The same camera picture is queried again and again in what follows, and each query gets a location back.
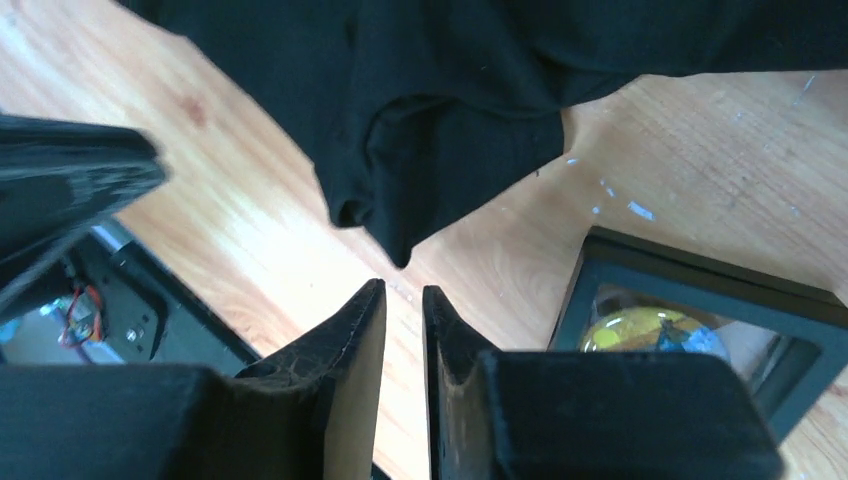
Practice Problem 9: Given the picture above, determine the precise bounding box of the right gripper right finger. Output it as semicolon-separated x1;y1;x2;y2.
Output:
422;286;785;479

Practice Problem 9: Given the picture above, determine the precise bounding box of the black printed t-shirt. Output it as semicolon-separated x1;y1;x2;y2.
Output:
127;0;847;267

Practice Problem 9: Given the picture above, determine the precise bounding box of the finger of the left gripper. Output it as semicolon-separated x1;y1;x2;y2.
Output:
1;115;167;318

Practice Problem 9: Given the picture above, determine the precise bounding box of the round blue yellow brooch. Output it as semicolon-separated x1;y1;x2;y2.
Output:
578;306;730;361

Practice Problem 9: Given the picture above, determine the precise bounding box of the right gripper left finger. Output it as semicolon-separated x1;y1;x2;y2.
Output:
1;279;387;479

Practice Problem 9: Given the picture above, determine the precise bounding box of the black square frame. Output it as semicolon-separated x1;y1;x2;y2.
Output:
548;226;847;440

